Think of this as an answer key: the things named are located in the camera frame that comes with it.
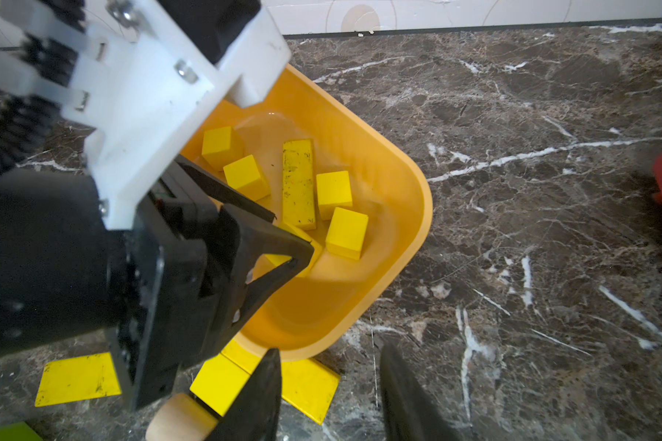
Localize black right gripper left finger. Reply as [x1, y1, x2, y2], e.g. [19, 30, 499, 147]
[206, 348, 282, 440]

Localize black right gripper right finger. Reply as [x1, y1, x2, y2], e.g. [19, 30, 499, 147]
[380, 344, 459, 440]

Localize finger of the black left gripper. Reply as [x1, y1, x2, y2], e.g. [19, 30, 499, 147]
[175, 155, 276, 223]
[202, 204, 314, 353]

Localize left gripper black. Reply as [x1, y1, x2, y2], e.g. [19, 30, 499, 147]
[0, 166, 218, 409]

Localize yellow long block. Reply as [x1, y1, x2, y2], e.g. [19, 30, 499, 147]
[35, 353, 121, 408]

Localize yellow blocks near bowl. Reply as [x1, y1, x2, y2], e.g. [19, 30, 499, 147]
[191, 342, 340, 426]

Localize natural wood cylinder block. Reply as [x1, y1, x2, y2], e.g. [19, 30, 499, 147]
[145, 393, 218, 441]

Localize small yellow cube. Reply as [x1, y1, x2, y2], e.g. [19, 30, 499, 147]
[316, 171, 353, 221]

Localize yellow plastic bowl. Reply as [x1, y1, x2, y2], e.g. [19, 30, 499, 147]
[182, 67, 433, 361]

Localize green upright block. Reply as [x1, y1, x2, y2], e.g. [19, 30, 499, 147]
[0, 422, 42, 441]

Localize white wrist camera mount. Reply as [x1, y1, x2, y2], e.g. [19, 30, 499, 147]
[0, 1, 291, 231]

